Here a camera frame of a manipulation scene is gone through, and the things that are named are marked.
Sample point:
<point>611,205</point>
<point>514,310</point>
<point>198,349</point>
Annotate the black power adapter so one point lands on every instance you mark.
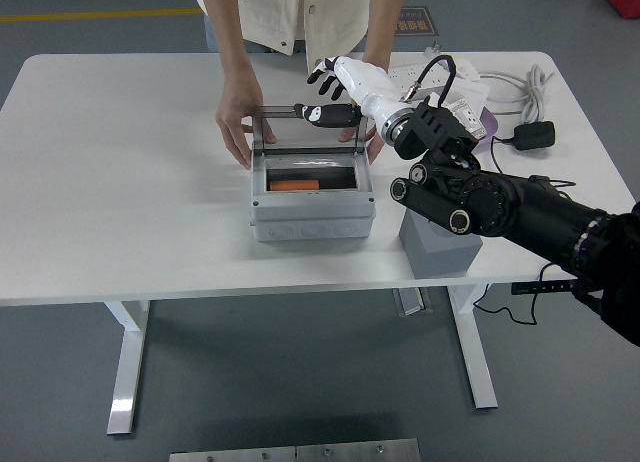
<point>535,134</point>

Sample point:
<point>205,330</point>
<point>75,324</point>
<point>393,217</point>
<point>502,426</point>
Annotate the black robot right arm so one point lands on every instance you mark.
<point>490,202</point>

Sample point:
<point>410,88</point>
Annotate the person's left hand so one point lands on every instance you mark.
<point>376,144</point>

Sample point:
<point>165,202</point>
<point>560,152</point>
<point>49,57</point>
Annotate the grey metal plate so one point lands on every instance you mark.
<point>232,455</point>
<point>357,451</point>

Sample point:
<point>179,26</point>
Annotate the person's right forearm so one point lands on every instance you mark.
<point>235,47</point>

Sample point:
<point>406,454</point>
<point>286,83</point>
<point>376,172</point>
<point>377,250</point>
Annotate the white table leg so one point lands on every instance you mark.
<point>477,362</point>
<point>127,362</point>

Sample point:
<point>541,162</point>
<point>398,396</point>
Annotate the grey plastic enclosure box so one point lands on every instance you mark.
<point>312,214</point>

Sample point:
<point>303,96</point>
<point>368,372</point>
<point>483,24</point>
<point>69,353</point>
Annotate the person's torso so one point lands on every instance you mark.
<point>300,12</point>

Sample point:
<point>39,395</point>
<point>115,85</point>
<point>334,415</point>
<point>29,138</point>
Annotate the grey metal floor box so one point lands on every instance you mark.
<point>412,299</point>

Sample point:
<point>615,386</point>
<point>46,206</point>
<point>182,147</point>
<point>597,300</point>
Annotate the brown floor sign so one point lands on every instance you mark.
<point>420,24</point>

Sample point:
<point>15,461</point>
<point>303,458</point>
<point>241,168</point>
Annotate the white socket panel with label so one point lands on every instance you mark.
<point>470,117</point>

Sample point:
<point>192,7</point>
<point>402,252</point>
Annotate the grey foam block holder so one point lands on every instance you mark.
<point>440,257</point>

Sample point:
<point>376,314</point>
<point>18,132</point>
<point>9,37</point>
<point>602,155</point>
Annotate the white rectangular wall plug panel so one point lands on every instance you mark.
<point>467,71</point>

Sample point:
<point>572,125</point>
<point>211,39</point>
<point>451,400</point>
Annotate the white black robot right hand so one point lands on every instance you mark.
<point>367,87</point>

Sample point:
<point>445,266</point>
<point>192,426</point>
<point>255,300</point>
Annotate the person's left forearm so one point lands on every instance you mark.
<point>382,32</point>

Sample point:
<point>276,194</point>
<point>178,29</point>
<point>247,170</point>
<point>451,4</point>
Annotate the large white square socket panel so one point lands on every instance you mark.
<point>472,94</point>

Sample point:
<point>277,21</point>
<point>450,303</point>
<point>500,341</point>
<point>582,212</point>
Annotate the orange cylindrical battery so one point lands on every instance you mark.
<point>295,185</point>

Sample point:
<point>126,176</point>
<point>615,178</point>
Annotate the white power strip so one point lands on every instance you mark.
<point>407,73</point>

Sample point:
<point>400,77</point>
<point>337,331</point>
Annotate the smoky transparent hinged box lid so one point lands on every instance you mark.
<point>300,137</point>

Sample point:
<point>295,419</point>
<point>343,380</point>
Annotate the person's right hand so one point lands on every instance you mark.
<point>237,114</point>

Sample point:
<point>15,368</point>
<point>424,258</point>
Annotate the black table control panel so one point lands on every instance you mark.
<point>545,287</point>

